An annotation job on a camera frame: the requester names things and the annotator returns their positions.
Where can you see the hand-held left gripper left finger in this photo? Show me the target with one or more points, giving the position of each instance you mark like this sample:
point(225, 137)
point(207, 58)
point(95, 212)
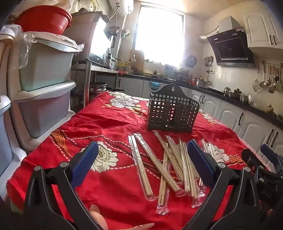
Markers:
point(85, 163)

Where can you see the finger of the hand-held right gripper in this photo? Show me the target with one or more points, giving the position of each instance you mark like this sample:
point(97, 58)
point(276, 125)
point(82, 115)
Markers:
point(251, 158)
point(268, 152)

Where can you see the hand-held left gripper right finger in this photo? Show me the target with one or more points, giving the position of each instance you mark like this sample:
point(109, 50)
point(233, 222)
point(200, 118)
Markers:
point(201, 159)

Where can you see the pile of chopsticks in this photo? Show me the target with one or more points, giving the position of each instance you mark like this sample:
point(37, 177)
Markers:
point(139, 164)

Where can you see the black plastic utensil basket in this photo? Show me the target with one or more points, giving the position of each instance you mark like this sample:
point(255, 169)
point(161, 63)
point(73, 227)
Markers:
point(172, 110)

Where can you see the row of hanging kitchen utensils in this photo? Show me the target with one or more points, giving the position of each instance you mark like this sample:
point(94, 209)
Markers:
point(270, 77)

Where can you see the person's left hand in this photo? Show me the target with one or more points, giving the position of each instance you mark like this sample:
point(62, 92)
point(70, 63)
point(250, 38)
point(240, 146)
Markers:
point(99, 221)

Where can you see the black kitchen countertop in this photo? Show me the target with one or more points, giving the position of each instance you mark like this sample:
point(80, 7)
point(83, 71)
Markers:
point(260, 110)

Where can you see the clear plastic bags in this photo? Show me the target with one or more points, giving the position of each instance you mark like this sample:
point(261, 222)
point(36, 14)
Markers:
point(268, 108)

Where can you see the red floral tablecloth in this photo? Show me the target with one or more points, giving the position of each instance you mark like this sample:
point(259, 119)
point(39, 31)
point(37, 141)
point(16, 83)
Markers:
point(110, 123)

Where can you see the white lower cabinets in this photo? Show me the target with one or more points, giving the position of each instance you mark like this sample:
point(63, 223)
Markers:
point(230, 115)

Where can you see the white cabinets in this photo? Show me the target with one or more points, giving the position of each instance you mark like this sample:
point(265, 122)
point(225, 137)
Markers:
point(260, 28)
point(230, 115)

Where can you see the steel bowl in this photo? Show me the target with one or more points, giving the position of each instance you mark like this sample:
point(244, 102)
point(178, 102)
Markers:
point(244, 98)
point(233, 95)

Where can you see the steel teapot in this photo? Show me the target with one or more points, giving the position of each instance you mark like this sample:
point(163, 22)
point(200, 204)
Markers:
point(227, 91)
point(237, 91)

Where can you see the steel cooking pot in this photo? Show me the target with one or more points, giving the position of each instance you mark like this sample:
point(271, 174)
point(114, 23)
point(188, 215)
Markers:
point(202, 83)

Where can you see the stacked steel pots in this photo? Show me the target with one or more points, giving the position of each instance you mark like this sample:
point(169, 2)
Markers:
point(98, 88)

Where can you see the white plastic bin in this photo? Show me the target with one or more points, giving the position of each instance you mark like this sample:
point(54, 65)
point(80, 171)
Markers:
point(4, 132)

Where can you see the blue plastic basin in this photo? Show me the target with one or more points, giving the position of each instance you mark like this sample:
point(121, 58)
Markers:
point(155, 84)

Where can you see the cluster of condiment bottles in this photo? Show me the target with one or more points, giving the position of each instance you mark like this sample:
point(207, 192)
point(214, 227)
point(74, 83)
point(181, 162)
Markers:
point(176, 74)

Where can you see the metal shelf table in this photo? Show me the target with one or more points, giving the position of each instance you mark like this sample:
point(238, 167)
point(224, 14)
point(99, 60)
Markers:
point(88, 73)

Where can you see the small round fan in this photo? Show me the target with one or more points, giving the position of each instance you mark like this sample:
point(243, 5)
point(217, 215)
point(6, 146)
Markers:
point(190, 61)

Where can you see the white plastic drawer cabinet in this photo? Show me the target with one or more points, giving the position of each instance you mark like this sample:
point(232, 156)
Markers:
point(44, 66)

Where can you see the dark glass bottle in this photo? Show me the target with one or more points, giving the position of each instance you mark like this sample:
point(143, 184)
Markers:
point(108, 58)

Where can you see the black range hood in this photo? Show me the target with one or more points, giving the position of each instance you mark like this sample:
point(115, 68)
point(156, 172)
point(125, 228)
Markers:
point(232, 46)

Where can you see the wooden cutting board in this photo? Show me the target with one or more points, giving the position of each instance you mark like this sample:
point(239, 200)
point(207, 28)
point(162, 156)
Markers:
point(137, 60)

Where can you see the white upper cabinets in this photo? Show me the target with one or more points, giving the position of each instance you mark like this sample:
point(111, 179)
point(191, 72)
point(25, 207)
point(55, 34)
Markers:
point(260, 28)

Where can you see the microwave oven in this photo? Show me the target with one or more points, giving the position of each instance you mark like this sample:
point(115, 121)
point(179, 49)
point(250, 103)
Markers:
point(88, 35)

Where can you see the black blender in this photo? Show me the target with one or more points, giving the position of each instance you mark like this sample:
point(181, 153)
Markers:
point(112, 37)

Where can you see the kitchen window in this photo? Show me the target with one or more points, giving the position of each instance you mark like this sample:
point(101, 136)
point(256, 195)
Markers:
point(159, 35)

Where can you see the clear plastic sheet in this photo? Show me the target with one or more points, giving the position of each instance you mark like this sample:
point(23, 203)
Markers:
point(24, 39)

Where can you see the red plastic colander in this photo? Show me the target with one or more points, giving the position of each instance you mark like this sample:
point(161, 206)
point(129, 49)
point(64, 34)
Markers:
point(46, 20)

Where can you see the white water heater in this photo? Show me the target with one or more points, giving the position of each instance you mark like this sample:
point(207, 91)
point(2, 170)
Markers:
point(126, 6)

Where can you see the small wall utensil rack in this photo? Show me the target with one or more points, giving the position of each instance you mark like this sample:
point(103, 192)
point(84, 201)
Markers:
point(209, 62)

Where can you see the silver exhaust duct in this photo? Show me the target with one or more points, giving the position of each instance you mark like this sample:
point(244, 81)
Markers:
point(209, 34)

